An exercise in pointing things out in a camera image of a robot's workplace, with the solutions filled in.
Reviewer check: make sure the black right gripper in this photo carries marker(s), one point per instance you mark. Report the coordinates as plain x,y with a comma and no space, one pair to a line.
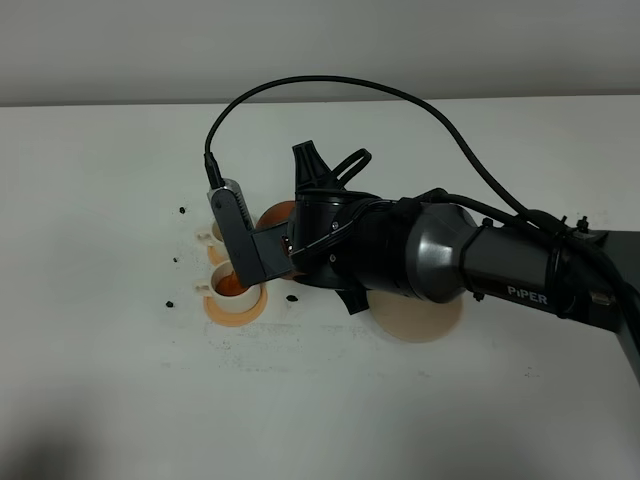
351,242

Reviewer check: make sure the brown clay teapot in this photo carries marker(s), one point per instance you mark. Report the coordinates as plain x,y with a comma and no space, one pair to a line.
276,214

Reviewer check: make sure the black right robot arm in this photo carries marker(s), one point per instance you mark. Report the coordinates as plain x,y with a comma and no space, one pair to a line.
436,246

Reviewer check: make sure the beige round teapot coaster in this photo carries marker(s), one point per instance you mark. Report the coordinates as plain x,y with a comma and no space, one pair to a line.
413,320

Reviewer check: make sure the near white teacup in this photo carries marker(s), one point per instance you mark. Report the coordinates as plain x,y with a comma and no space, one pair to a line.
224,288

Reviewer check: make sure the white teacup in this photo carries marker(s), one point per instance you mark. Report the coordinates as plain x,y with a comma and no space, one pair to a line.
209,235
224,288

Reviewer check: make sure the far white teacup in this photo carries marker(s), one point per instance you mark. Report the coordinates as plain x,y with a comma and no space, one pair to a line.
209,235

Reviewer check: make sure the far orange saucer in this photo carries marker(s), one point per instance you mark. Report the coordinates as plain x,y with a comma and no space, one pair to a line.
217,254

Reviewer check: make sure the orange saucer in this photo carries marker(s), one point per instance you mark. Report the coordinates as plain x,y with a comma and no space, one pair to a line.
217,254
223,318

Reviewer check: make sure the near orange saucer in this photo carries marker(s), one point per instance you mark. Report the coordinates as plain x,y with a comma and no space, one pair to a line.
223,318

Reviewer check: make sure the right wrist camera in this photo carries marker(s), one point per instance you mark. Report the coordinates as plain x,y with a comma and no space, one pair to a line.
257,255

